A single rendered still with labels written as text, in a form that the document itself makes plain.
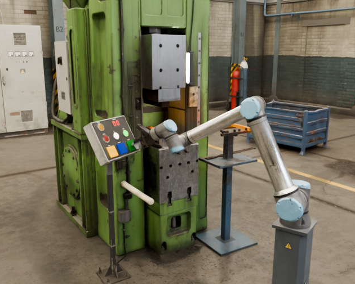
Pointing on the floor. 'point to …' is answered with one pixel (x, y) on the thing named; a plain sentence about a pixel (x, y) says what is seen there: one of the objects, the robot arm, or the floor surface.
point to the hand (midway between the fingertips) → (132, 143)
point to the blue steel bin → (297, 124)
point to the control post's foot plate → (119, 274)
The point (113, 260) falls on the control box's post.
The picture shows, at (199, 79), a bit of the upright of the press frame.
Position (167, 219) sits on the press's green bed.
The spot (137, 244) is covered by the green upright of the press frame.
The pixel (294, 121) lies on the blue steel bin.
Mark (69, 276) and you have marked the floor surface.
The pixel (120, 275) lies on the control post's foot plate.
